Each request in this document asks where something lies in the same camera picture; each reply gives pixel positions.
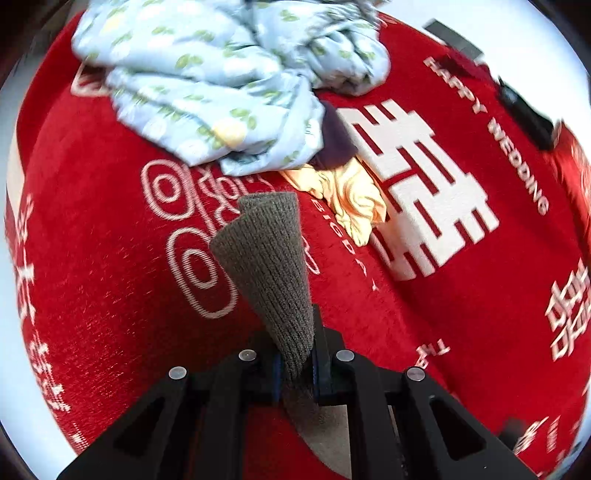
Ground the grey knit garment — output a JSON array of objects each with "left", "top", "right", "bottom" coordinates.
[{"left": 209, "top": 192, "right": 352, "bottom": 479}]

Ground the red wedding blanket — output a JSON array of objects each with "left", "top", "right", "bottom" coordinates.
[{"left": 7, "top": 17, "right": 590, "bottom": 479}]

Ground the yellow small garment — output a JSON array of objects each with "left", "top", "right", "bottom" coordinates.
[{"left": 280, "top": 157, "right": 387, "bottom": 247}]

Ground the red embroidered pillow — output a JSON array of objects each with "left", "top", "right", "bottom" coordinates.
[{"left": 548, "top": 120, "right": 590, "bottom": 266}]

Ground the dark purple small garment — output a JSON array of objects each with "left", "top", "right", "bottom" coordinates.
[{"left": 310, "top": 100, "right": 358, "bottom": 170}]

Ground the black object on bed edge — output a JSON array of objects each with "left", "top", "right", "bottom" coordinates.
[{"left": 498, "top": 79, "right": 555, "bottom": 151}]

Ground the light blue patterned cloth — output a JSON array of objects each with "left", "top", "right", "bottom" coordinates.
[{"left": 71, "top": 1, "right": 391, "bottom": 176}]

